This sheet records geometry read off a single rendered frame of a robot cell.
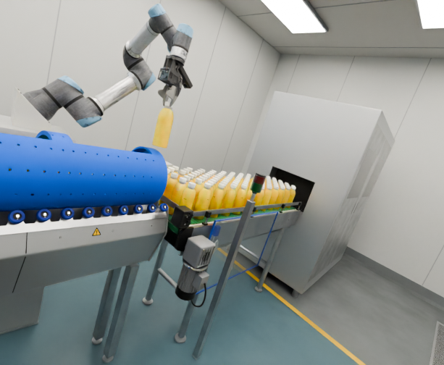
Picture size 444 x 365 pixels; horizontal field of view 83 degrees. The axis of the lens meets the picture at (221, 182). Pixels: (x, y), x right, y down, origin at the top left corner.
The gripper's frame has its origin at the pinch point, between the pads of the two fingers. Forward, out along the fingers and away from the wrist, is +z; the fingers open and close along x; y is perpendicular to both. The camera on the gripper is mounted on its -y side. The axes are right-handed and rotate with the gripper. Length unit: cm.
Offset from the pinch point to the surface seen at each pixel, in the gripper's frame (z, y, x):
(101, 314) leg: 122, -10, -20
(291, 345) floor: 140, -130, 60
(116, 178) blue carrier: 37.3, 21.2, 8.3
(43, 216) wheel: 55, 41, 3
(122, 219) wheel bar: 56, 11, 4
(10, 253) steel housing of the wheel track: 67, 48, 4
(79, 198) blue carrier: 47, 32, 6
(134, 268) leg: 84, -8, -1
